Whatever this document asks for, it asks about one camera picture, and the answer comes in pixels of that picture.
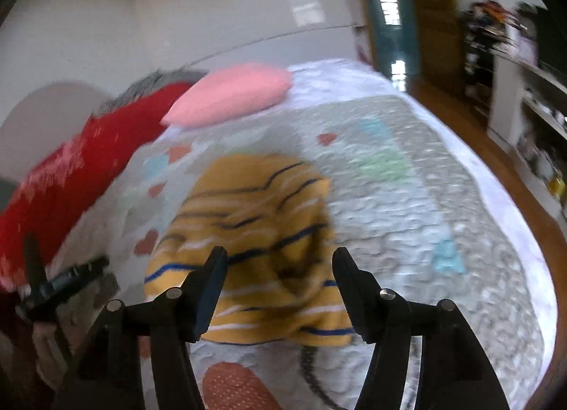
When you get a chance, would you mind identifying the teal door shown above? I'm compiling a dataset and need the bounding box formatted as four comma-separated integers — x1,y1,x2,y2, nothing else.
353,0,421,92

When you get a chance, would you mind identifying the white shelf unit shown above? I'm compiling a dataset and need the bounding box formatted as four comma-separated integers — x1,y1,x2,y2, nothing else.
461,44,567,216

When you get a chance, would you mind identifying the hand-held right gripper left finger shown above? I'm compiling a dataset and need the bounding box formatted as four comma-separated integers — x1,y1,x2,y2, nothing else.
55,245,229,410

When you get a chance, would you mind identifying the yellow striped small garment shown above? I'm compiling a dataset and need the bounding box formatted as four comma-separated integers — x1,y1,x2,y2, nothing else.
144,153,355,347

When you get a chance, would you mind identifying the pink pillow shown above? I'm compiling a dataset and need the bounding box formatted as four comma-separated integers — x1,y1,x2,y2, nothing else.
160,62,294,129

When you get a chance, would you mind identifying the brown wooden door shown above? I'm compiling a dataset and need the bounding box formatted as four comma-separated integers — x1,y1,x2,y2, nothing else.
408,0,471,98

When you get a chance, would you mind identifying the white shelving unit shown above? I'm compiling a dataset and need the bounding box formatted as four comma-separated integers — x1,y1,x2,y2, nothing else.
461,0,567,202

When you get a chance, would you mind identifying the red blanket with white print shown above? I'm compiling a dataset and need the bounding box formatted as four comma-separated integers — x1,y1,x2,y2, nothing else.
0,82,196,291

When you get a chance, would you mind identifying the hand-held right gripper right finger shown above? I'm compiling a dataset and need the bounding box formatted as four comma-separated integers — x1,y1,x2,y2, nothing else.
331,246,510,410

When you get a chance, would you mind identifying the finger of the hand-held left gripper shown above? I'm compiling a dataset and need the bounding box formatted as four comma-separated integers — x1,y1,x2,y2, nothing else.
18,255,111,323
22,233,47,289

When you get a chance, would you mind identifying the grey fuzzy blanket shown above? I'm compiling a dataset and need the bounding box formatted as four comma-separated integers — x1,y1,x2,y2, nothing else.
91,68,209,119

